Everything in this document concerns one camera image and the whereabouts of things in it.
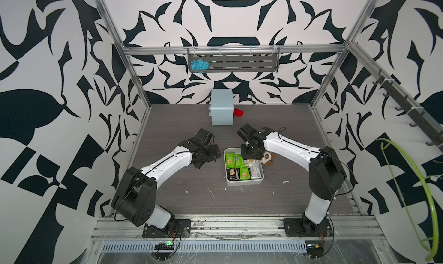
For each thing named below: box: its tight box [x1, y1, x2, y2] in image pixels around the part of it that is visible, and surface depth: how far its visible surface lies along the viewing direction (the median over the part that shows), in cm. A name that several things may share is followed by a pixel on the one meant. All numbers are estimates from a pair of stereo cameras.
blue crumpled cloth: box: [189, 58, 210, 74], surface depth 93 cm
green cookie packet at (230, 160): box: [225, 152, 236, 169], surface depth 93 cm
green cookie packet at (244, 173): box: [239, 166, 250, 181], surface depth 90 cm
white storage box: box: [223, 146, 265, 187], surface depth 88 cm
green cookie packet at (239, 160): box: [234, 153, 246, 168], surface depth 94 cm
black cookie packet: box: [226, 167, 241, 181], surface depth 89 cm
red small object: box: [233, 108, 244, 118], surface depth 116 cm
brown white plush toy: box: [260, 151, 276, 167], surface depth 93 cm
